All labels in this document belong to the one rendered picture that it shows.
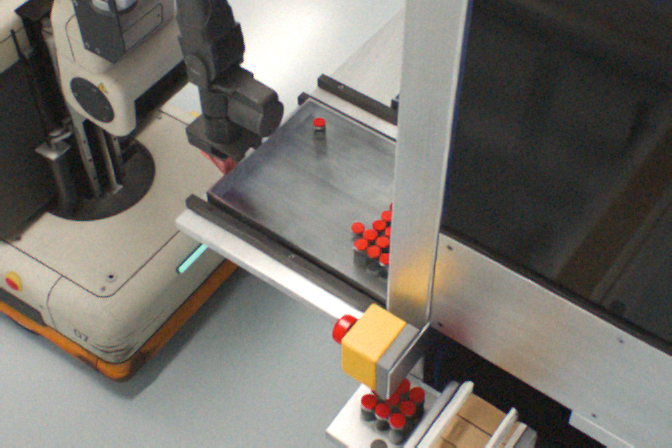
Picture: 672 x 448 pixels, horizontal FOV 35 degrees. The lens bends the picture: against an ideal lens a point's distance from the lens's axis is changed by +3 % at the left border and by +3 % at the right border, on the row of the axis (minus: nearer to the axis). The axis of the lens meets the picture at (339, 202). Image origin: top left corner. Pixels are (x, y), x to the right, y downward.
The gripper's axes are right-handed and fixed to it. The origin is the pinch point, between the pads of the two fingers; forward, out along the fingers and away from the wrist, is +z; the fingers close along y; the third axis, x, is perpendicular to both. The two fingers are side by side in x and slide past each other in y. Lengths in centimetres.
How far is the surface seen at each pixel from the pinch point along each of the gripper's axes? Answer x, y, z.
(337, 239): 0.1, 21.0, 2.2
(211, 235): -10.2, 4.7, 2.4
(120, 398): -9, -34, 90
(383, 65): 36.9, 4.6, 2.4
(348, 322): -18.5, 36.1, -11.0
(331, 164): 12.2, 11.1, 2.2
